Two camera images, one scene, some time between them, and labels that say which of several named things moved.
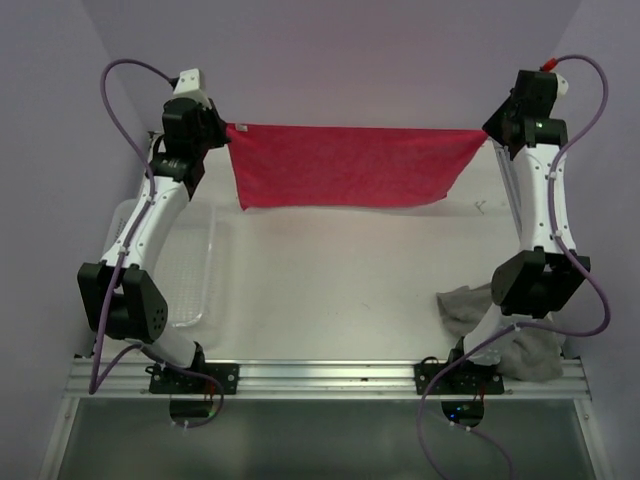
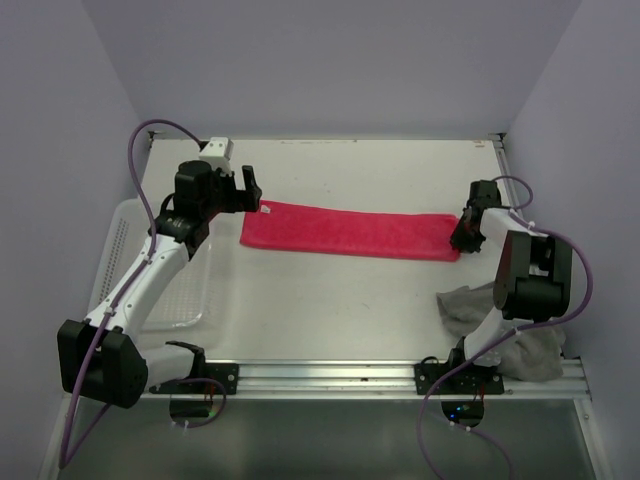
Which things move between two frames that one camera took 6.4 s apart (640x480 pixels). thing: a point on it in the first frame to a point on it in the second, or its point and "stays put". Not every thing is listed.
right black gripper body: x=495 y=127 to x=465 y=237
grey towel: x=527 y=353 stays put
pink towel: x=286 y=165 to x=423 y=236
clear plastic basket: x=184 y=274 stays put
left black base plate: x=163 y=380 stays put
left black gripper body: x=212 y=135 to x=224 y=197
